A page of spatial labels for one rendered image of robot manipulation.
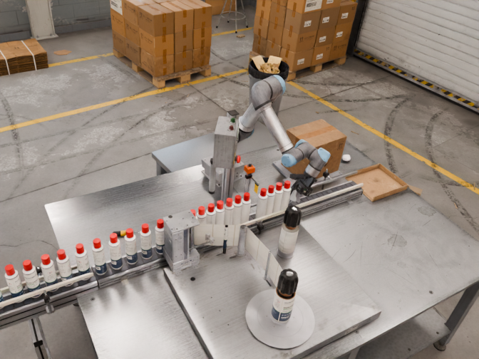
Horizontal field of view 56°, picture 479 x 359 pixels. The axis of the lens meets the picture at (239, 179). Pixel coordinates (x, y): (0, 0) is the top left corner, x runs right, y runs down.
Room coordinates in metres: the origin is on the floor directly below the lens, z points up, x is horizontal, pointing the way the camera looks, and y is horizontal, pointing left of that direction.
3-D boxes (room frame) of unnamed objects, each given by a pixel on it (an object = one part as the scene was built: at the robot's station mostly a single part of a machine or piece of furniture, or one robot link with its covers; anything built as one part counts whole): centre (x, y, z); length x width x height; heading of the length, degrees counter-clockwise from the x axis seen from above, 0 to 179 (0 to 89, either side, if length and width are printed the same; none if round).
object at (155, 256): (1.82, -0.06, 0.86); 1.65 x 0.08 x 0.04; 123
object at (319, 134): (2.45, -0.45, 0.99); 0.30 x 0.24 x 0.27; 128
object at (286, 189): (1.96, -0.26, 0.98); 0.05 x 0.05 x 0.20
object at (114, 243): (1.43, 0.54, 0.98); 0.05 x 0.05 x 0.20
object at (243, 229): (1.58, -0.04, 0.97); 0.05 x 0.05 x 0.19
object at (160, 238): (1.55, 0.35, 0.98); 0.05 x 0.05 x 0.20
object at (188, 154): (2.43, -0.03, 0.81); 0.90 x 0.90 x 0.04; 41
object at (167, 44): (5.72, 1.21, 0.45); 1.20 x 0.84 x 0.89; 43
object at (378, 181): (2.37, -0.89, 0.85); 0.30 x 0.26 x 0.04; 123
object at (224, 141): (1.83, 0.08, 1.38); 0.17 x 0.10 x 0.19; 178
